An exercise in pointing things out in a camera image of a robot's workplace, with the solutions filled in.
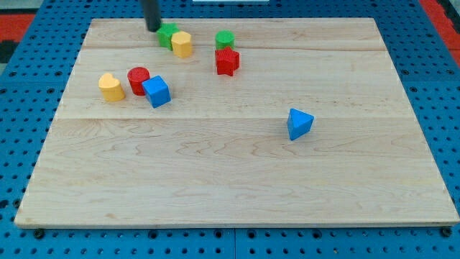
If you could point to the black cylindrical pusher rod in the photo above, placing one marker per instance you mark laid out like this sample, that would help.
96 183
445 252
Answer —
152 14

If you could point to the green star block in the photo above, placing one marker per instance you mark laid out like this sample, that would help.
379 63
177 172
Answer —
165 33

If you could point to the red star block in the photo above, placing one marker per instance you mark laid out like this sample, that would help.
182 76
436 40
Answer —
227 61

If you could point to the yellow hexagon block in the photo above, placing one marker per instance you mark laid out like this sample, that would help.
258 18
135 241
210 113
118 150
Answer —
182 44

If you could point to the red cylinder block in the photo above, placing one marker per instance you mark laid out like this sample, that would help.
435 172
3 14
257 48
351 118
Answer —
136 76

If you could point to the green cylinder block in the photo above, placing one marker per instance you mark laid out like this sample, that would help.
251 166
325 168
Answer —
223 39

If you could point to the blue cube block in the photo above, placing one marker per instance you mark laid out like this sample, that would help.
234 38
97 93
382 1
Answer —
156 91

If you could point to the yellow heart block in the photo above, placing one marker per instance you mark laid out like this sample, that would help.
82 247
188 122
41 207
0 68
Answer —
110 88

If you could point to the light wooden board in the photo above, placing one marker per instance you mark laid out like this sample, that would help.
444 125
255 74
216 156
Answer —
219 153

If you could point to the blue triangle block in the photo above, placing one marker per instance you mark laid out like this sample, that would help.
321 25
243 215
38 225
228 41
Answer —
298 123

